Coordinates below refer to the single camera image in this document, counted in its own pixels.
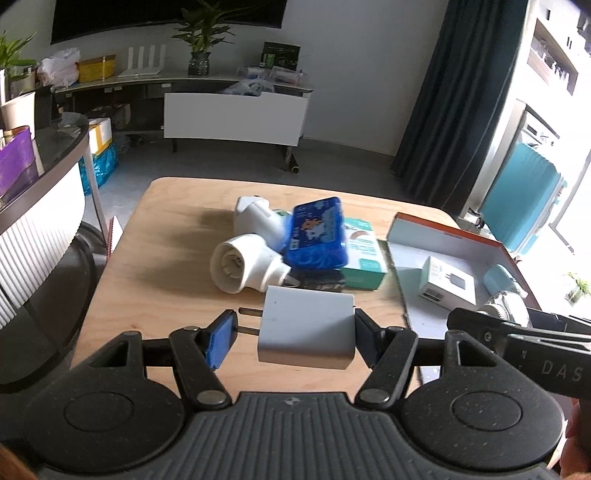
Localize teal suitcase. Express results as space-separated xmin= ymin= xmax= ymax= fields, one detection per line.
xmin=480 ymin=141 xmax=568 ymax=257

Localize grey-blue plastic bag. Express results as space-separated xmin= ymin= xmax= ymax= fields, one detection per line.
xmin=222 ymin=79 xmax=275 ymax=97

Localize white and yellow carton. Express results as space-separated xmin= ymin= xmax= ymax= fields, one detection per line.
xmin=85 ymin=117 xmax=114 ymax=155

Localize red and white booklet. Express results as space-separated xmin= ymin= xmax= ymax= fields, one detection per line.
xmin=106 ymin=216 xmax=123 ymax=266

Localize yellow box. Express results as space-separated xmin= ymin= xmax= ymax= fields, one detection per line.
xmin=78 ymin=54 xmax=117 ymax=84

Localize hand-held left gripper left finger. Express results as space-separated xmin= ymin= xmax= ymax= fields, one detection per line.
xmin=88 ymin=309 xmax=241 ymax=411

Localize teal cardboard box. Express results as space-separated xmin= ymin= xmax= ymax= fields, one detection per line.
xmin=339 ymin=217 xmax=389 ymax=291

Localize white plastic bag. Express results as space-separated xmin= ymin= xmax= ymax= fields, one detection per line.
xmin=37 ymin=48 xmax=81 ymax=88

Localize white router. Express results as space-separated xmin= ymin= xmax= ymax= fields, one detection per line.
xmin=117 ymin=46 xmax=167 ymax=78

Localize black round chair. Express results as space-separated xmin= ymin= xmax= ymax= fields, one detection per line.
xmin=0 ymin=222 xmax=109 ymax=393

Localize light blue small case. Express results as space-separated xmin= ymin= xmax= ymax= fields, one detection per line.
xmin=482 ymin=264 xmax=520 ymax=296

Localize white packets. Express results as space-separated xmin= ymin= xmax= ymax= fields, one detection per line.
xmin=238 ymin=65 xmax=308 ymax=86

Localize dark curtain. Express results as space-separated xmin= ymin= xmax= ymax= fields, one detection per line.
xmin=392 ymin=0 xmax=529 ymax=210

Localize long television cabinet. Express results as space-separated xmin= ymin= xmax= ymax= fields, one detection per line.
xmin=51 ymin=71 xmax=315 ymax=137

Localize black television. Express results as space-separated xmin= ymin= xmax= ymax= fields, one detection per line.
xmin=50 ymin=0 xmax=287 ymax=46

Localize blue plastic bag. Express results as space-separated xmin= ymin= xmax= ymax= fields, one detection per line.
xmin=78 ymin=141 xmax=121 ymax=188

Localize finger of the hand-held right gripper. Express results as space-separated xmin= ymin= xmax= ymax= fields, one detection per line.
xmin=530 ymin=310 xmax=591 ymax=335
xmin=446 ymin=307 xmax=591 ymax=357

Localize white hair dryer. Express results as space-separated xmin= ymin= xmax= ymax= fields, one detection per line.
xmin=210 ymin=195 xmax=296 ymax=294

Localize white charger box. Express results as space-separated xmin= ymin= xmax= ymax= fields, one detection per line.
xmin=418 ymin=255 xmax=477 ymax=310

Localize wall shelf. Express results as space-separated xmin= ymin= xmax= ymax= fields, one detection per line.
xmin=526 ymin=0 xmax=591 ymax=95

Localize white charger adapter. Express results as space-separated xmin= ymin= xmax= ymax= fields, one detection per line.
xmin=238 ymin=285 xmax=356 ymax=370

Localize purple box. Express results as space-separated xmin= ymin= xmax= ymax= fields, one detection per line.
xmin=0 ymin=127 xmax=40 ymax=199

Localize green and black box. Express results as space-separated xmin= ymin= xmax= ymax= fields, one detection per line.
xmin=261 ymin=41 xmax=302 ymax=70

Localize small floor plant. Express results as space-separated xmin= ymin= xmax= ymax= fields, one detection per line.
xmin=566 ymin=272 xmax=591 ymax=305

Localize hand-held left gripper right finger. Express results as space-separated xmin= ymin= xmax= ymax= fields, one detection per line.
xmin=353 ymin=308 xmax=509 ymax=411

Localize person's right hand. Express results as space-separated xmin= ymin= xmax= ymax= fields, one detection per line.
xmin=558 ymin=399 xmax=591 ymax=480

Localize curved white ribbed counter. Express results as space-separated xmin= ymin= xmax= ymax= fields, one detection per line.
xmin=0 ymin=113 xmax=90 ymax=328

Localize potted green plant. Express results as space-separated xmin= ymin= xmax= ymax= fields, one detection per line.
xmin=171 ymin=0 xmax=236 ymax=77

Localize black flat box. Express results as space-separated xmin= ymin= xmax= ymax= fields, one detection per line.
xmin=286 ymin=268 xmax=347 ymax=292

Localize white rolling cabinet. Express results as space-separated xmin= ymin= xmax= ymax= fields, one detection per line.
xmin=163 ymin=91 xmax=309 ymax=160

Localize white round device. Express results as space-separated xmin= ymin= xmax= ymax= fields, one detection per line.
xmin=478 ymin=293 xmax=532 ymax=326

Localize orange-edged box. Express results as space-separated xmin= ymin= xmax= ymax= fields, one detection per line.
xmin=385 ymin=212 xmax=543 ymax=384

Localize white washing machine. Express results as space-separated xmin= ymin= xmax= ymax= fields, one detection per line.
xmin=508 ymin=99 xmax=561 ymax=153

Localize blue tissue packet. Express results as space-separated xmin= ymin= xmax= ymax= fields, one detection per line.
xmin=283 ymin=196 xmax=348 ymax=271

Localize plant in white pot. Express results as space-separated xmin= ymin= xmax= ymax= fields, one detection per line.
xmin=0 ymin=32 xmax=38 ymax=131

